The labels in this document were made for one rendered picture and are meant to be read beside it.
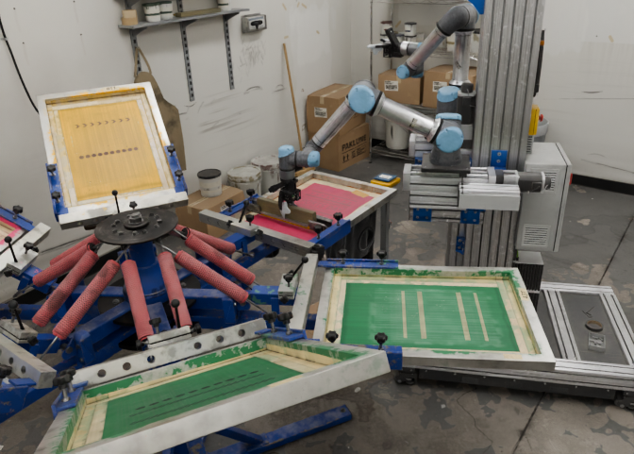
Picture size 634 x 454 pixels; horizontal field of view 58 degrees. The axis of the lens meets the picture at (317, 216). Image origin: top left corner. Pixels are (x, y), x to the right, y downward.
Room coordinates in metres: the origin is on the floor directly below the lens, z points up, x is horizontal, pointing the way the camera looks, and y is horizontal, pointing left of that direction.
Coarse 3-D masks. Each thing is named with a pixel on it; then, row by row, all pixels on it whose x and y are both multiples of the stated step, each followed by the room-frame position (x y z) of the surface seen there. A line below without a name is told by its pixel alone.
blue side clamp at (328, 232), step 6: (342, 222) 2.46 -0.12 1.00; (348, 222) 2.45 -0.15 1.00; (330, 228) 2.39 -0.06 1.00; (336, 228) 2.37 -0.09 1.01; (342, 228) 2.41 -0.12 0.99; (348, 228) 2.45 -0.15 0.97; (324, 234) 2.33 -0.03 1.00; (330, 234) 2.33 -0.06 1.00; (336, 234) 2.37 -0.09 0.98; (342, 234) 2.41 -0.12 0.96; (312, 240) 2.28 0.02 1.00; (318, 240) 2.26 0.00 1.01; (324, 240) 2.29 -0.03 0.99; (330, 240) 2.33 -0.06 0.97; (336, 240) 2.37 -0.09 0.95
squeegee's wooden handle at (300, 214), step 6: (258, 198) 2.65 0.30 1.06; (264, 198) 2.64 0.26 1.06; (258, 204) 2.65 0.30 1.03; (264, 204) 2.62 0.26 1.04; (270, 204) 2.60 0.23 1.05; (276, 204) 2.58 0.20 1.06; (288, 204) 2.56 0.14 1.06; (264, 210) 2.63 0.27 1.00; (270, 210) 2.60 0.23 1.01; (276, 210) 2.58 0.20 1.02; (294, 210) 2.51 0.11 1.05; (300, 210) 2.49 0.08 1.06; (306, 210) 2.47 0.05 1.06; (312, 210) 2.48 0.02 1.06; (282, 216) 2.56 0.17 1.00; (288, 216) 2.53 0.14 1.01; (294, 216) 2.51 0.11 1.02; (300, 216) 2.49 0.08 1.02; (306, 216) 2.47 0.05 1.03; (312, 216) 2.44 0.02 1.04; (306, 222) 2.47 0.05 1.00
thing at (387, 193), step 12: (300, 180) 3.06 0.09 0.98; (324, 180) 3.11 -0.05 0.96; (336, 180) 3.06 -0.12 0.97; (348, 180) 3.01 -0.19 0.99; (276, 192) 2.89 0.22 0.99; (372, 192) 2.91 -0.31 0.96; (384, 192) 2.86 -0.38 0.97; (396, 192) 2.86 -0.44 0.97; (372, 204) 2.67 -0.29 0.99; (240, 216) 2.65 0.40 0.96; (348, 216) 2.54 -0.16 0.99; (360, 216) 2.56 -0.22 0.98
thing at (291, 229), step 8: (344, 192) 2.93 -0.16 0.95; (360, 200) 2.81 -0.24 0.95; (368, 200) 2.80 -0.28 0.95; (352, 208) 2.71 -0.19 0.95; (344, 216) 2.61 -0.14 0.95; (288, 224) 2.55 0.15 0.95; (288, 232) 2.46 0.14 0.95; (296, 232) 2.46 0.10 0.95; (304, 232) 2.45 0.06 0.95; (312, 232) 2.45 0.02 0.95
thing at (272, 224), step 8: (312, 184) 3.06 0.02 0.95; (320, 184) 3.06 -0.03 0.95; (304, 192) 2.96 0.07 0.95; (328, 192) 2.94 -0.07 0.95; (336, 192) 2.94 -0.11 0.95; (256, 216) 2.66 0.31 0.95; (264, 216) 2.65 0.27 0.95; (256, 224) 2.57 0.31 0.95; (264, 224) 2.56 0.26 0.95; (272, 224) 2.56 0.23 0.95; (280, 224) 2.56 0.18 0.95
